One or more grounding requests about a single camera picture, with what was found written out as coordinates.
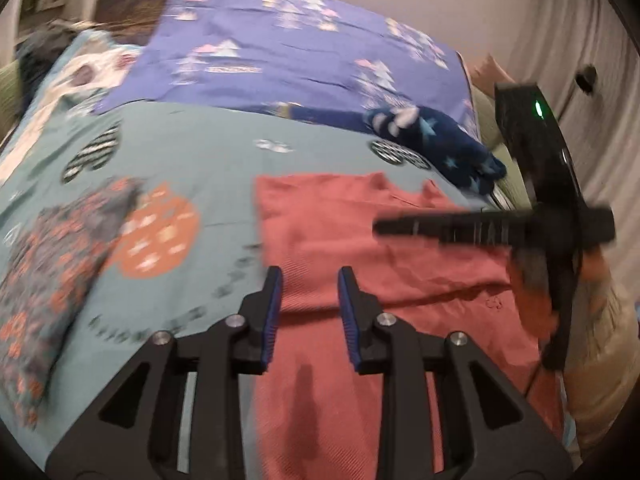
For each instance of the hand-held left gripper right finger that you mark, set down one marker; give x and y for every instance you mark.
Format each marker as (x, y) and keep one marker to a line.
(347, 315)

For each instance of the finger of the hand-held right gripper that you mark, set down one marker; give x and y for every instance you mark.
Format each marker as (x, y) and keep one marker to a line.
(450, 227)

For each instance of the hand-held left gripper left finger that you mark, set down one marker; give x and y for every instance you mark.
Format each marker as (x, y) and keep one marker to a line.
(272, 312)

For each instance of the salmon pink garment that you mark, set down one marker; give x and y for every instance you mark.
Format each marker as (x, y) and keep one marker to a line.
(345, 240)

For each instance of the dark clothes pile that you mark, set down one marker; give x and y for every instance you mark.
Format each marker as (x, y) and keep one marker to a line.
(42, 55)

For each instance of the green pillow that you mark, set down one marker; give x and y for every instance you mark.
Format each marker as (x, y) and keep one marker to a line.
(492, 125)

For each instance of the navy star print cloth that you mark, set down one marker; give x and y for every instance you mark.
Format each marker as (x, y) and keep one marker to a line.
(440, 140)

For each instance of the beige pillow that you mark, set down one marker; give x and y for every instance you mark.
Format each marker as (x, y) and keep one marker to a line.
(487, 72)

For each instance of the pale curtain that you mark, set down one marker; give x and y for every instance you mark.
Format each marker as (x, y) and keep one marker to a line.
(590, 35)

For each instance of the teal printed blanket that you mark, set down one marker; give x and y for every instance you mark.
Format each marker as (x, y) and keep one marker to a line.
(200, 160)

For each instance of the grey floral garment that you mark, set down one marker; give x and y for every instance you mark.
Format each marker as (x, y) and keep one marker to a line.
(55, 280)

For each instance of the purple printed blanket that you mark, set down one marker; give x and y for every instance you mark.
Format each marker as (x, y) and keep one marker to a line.
(280, 55)

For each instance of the white spotted cloth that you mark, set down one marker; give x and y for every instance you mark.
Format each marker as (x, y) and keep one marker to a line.
(80, 75)

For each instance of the brown headboard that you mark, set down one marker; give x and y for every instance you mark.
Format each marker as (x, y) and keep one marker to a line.
(127, 7)

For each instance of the small black wall device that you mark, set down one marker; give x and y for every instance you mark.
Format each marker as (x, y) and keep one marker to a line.
(586, 80)

